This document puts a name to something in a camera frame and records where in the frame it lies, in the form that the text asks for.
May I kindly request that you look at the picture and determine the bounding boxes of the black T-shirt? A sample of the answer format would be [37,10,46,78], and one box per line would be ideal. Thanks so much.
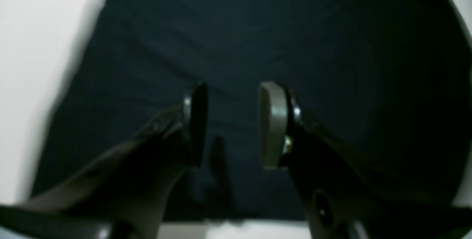
[31,0,471,222]

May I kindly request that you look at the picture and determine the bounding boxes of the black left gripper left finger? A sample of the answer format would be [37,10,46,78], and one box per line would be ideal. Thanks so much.
[1,83,208,239]

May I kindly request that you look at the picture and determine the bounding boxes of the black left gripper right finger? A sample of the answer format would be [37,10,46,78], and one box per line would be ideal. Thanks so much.
[258,81,471,239]

